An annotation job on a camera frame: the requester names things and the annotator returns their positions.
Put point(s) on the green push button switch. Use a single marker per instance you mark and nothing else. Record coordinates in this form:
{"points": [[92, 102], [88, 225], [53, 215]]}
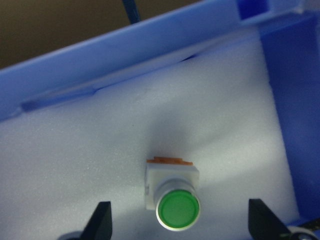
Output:
{"points": [[178, 208]]}

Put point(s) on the white foam block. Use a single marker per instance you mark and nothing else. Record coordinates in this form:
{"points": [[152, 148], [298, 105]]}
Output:
{"points": [[125, 150]]}

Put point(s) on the blue plastic bin with foam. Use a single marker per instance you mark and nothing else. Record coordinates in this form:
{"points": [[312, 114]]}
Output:
{"points": [[125, 50]]}

